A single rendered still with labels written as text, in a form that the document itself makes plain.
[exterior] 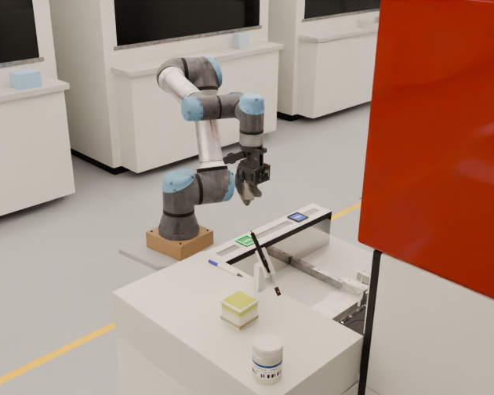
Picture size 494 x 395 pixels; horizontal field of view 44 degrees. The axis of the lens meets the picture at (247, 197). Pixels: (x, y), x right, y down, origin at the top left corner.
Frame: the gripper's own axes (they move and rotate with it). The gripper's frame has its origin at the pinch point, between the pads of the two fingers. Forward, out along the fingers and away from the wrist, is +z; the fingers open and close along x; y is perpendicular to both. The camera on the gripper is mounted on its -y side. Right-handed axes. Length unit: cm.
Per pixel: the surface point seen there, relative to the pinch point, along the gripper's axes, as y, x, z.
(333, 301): 35.8, 2.7, 22.6
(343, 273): 22.5, 26.2, 28.6
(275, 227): -0.1, 15.1, 15.0
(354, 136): -205, 358, 111
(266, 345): 52, -45, 5
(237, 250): 3.0, -6.3, 14.6
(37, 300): -156, -6, 111
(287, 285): 13.9, 6.3, 28.6
